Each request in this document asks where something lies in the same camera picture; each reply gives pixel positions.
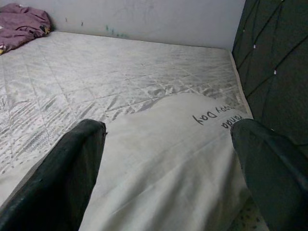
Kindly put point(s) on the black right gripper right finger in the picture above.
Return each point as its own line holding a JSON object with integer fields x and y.
{"x": 279, "y": 180}

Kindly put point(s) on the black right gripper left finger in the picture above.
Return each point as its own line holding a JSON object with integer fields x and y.
{"x": 55, "y": 183}

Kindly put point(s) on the white printed pillow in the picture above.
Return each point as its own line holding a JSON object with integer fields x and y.
{"x": 163, "y": 156}

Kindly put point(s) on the dark tufted headboard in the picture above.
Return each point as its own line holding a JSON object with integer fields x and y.
{"x": 272, "y": 60}

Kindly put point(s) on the grey quilted mattress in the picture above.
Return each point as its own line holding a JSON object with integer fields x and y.
{"x": 120, "y": 67}

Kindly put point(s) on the purple cartoon print blanket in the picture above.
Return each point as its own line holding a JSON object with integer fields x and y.
{"x": 21, "y": 26}

